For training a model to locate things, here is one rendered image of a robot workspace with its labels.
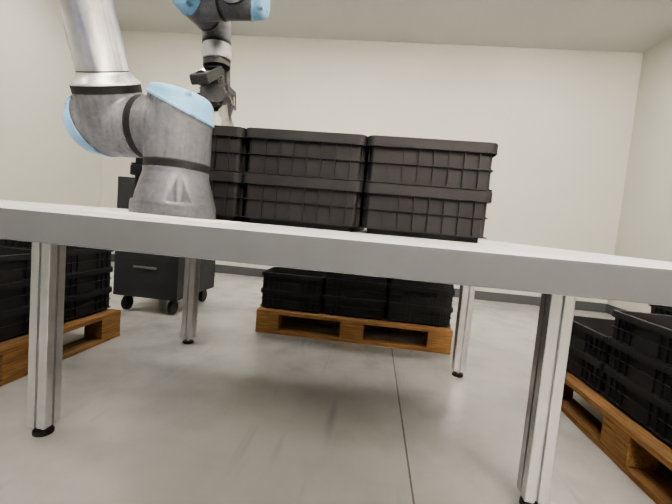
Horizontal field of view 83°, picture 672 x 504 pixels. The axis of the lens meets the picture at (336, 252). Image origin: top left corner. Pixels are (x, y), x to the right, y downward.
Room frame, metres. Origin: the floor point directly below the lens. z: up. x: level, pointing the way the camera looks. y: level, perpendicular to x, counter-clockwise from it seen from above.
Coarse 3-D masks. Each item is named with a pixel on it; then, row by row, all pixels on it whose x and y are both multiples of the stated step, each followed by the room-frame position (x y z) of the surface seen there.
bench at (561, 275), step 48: (48, 240) 0.48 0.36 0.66; (96, 240) 0.47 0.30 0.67; (144, 240) 0.47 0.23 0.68; (192, 240) 0.46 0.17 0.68; (240, 240) 0.45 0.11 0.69; (288, 240) 0.45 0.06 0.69; (336, 240) 0.44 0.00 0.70; (384, 240) 0.52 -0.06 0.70; (432, 240) 0.77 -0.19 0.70; (480, 240) 1.52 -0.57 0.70; (48, 288) 1.09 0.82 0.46; (192, 288) 2.01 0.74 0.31; (528, 288) 0.42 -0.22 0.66; (576, 288) 0.42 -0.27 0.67; (624, 288) 0.41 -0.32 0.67; (48, 336) 1.10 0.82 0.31; (192, 336) 2.02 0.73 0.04; (48, 384) 1.10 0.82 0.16; (48, 432) 1.11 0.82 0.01; (528, 432) 1.00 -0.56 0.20; (528, 480) 0.96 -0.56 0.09
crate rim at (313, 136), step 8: (248, 128) 0.95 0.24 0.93; (256, 128) 0.94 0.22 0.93; (264, 128) 0.94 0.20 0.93; (248, 136) 0.95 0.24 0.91; (256, 136) 0.94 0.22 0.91; (264, 136) 0.94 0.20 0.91; (272, 136) 0.94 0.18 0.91; (280, 136) 0.94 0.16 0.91; (288, 136) 0.93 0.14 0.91; (296, 136) 0.93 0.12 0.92; (304, 136) 0.93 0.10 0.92; (312, 136) 0.93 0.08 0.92; (320, 136) 0.93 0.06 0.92; (328, 136) 0.92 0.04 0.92; (336, 136) 0.92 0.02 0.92; (344, 136) 0.92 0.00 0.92; (352, 136) 0.92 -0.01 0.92; (360, 136) 0.92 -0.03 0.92; (360, 144) 0.92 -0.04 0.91
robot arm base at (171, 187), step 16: (144, 160) 0.68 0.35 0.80; (160, 160) 0.67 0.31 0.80; (176, 160) 0.67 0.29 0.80; (144, 176) 0.67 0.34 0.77; (160, 176) 0.66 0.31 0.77; (176, 176) 0.67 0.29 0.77; (192, 176) 0.69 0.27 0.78; (208, 176) 0.73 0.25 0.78; (144, 192) 0.66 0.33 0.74; (160, 192) 0.65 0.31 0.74; (176, 192) 0.67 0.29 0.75; (192, 192) 0.68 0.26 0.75; (208, 192) 0.71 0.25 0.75; (128, 208) 0.69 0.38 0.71; (144, 208) 0.65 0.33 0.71; (160, 208) 0.65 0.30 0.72; (176, 208) 0.66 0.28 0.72; (192, 208) 0.67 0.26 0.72; (208, 208) 0.70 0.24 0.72
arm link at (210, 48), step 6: (204, 42) 1.04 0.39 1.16; (210, 42) 1.03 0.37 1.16; (216, 42) 1.03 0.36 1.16; (222, 42) 1.04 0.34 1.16; (204, 48) 1.04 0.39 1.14; (210, 48) 1.03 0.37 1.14; (216, 48) 1.03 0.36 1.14; (222, 48) 1.04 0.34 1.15; (228, 48) 1.05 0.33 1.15; (204, 54) 1.04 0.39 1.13; (210, 54) 1.03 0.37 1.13; (216, 54) 1.03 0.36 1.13; (222, 54) 1.04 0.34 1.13; (228, 54) 1.05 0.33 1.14; (228, 60) 1.06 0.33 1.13
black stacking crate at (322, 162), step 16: (256, 144) 0.95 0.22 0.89; (272, 144) 0.95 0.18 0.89; (288, 144) 0.95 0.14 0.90; (304, 144) 0.94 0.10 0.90; (320, 144) 0.94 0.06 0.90; (336, 144) 0.93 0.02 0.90; (352, 144) 0.93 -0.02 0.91; (256, 160) 0.95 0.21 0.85; (272, 160) 0.95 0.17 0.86; (288, 160) 0.95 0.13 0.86; (304, 160) 0.94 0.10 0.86; (320, 160) 0.93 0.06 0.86; (336, 160) 0.93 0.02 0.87; (352, 160) 0.92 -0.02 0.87; (304, 176) 0.93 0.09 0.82; (320, 176) 0.94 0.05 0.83; (336, 176) 0.93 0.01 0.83; (352, 176) 0.93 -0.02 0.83
